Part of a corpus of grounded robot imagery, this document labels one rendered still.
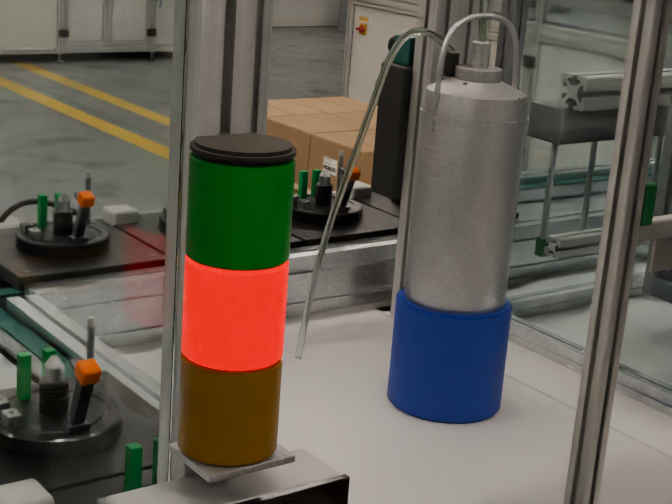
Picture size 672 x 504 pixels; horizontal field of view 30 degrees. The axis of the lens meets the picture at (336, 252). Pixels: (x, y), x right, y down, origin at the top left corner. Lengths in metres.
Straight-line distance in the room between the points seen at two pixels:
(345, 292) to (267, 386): 1.47
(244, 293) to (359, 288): 1.50
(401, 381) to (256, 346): 1.09
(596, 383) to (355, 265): 1.14
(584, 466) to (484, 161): 0.66
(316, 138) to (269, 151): 5.17
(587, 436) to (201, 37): 0.51
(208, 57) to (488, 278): 1.07
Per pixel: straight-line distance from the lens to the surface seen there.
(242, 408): 0.61
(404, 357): 1.67
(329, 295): 2.05
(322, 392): 1.73
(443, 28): 1.93
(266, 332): 0.60
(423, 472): 1.54
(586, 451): 0.99
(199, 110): 0.60
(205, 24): 0.59
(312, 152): 5.78
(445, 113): 1.57
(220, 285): 0.58
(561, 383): 1.86
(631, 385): 1.84
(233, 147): 0.58
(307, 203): 2.14
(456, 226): 1.59
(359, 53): 7.77
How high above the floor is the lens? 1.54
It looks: 17 degrees down
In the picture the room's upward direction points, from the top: 4 degrees clockwise
